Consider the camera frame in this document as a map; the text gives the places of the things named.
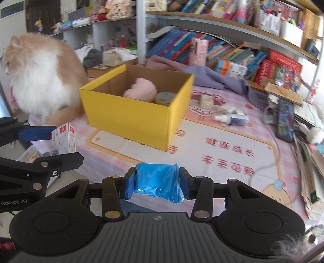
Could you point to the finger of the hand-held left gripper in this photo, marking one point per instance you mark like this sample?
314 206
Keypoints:
58 161
35 133

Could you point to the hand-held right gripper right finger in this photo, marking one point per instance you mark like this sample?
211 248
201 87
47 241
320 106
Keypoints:
184 184

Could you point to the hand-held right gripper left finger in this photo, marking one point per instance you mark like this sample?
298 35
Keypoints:
130 184

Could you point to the small white red carton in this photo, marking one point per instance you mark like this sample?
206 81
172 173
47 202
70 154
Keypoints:
63 141

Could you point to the blue plastic bag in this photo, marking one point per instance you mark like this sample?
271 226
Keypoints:
157 182

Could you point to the yellow cardboard box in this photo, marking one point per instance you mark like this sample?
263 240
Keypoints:
126 118

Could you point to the yellow tape roll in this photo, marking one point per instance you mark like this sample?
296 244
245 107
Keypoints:
165 98

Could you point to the pink plush toy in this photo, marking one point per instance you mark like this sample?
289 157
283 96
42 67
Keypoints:
141 89

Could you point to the pink checked printed tablecloth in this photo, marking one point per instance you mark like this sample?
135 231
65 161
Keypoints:
215 164

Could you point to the orange and white cat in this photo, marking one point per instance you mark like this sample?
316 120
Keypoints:
38 75

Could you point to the white spray bottle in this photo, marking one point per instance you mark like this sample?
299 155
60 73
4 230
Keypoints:
235 119

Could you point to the grey cloth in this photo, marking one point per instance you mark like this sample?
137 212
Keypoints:
92 58

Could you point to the white crumpled cloth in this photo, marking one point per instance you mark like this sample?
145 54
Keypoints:
83 51

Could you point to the purple cloth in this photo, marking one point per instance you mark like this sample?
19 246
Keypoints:
215 78

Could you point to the grey fur trim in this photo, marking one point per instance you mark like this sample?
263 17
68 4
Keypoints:
286 246

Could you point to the orange blue white carton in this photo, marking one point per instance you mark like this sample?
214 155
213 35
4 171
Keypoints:
230 73
232 65

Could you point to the black smartphone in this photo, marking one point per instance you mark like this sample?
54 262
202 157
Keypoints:
285 118

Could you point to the white side shelf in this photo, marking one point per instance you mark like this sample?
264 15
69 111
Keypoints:
101 27

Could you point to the pile of books and papers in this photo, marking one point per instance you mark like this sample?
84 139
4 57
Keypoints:
308 177

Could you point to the pink cylindrical device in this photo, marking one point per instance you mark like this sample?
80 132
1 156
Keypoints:
198 51

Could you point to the brown paper envelope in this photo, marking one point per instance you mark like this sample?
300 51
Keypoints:
283 93

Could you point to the red thick dictionary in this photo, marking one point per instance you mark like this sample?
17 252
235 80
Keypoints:
261 72
271 74

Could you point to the white charger plug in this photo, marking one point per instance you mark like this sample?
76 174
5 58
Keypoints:
313 134

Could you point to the row of leaning books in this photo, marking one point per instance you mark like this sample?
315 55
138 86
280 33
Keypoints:
177 45

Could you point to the pink figurine decoration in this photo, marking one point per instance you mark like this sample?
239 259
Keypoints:
119 10

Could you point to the colourful toy figure pack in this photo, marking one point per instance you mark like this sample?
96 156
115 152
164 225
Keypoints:
288 78

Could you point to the curved white booklet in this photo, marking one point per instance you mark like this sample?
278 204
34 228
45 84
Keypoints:
159 32

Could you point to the red book box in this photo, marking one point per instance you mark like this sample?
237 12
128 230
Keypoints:
286 60

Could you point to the white wooden bookshelf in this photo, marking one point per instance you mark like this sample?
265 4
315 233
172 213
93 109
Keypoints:
227 26

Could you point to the white quilted handbag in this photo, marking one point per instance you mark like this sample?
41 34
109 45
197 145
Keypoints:
156 5

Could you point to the row of upright books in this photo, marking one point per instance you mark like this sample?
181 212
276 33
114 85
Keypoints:
215 7

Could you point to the clear marker holder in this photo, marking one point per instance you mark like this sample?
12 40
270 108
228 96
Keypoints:
270 22

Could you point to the white pen holder box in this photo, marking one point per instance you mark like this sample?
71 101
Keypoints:
291 34

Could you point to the black small gadget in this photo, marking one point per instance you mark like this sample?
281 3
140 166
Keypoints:
311 48

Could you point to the yellow book set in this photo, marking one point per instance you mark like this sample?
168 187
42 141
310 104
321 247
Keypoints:
312 25

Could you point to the red cartoon wall sticker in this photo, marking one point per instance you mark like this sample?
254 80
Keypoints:
315 89

